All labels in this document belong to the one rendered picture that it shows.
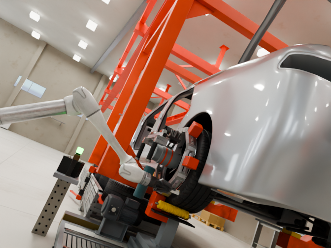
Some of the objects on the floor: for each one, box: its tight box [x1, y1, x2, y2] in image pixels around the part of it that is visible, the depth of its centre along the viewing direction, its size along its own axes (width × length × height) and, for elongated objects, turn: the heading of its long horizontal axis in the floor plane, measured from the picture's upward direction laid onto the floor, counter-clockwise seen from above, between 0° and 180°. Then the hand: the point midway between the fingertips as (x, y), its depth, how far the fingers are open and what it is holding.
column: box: [31, 179, 71, 237], centre depth 189 cm, size 10×10×42 cm
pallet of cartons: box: [191, 210, 226, 232], centre depth 894 cm, size 105×72×39 cm
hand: (174, 191), depth 179 cm, fingers closed, pressing on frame
